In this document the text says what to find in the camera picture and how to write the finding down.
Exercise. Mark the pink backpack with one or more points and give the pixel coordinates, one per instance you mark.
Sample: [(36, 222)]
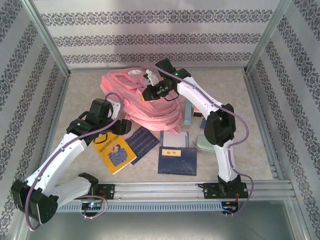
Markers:
[(155, 117)]

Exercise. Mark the light blue box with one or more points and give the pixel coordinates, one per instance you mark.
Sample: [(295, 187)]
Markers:
[(188, 115)]

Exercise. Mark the grey notebook blue edges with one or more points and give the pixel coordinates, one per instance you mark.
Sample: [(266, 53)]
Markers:
[(175, 140)]

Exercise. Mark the dark blue book yellow label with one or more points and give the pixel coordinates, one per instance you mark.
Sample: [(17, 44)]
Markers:
[(177, 165)]

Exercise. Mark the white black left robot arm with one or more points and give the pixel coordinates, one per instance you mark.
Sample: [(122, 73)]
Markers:
[(62, 155)]

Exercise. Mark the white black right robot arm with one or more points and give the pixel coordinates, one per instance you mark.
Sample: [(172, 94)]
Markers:
[(195, 95)]

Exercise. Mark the dark blue book white text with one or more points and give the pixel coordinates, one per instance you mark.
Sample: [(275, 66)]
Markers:
[(142, 143)]

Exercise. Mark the small dark box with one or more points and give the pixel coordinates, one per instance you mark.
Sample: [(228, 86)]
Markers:
[(197, 114)]

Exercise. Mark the teal blue notebook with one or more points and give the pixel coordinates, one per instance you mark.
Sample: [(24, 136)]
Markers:
[(203, 123)]

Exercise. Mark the mint green pencil case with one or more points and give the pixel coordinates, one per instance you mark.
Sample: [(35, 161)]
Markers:
[(203, 145)]

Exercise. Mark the left circuit board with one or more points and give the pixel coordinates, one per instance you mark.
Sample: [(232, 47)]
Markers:
[(91, 205)]

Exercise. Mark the circuit board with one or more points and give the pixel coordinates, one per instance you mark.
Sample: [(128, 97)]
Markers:
[(230, 207), (91, 205)]

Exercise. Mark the grey metal sheet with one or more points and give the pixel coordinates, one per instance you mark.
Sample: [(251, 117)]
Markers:
[(160, 227)]

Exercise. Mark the right circuit board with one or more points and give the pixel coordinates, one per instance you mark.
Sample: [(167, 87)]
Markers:
[(230, 207)]

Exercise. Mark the aluminium side rail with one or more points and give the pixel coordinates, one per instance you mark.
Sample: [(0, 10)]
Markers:
[(55, 120), (262, 125)]

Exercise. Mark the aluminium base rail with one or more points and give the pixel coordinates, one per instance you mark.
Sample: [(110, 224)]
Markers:
[(160, 191)]

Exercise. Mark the aluminium frame post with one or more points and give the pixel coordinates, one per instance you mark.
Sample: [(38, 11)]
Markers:
[(268, 37), (48, 37)]

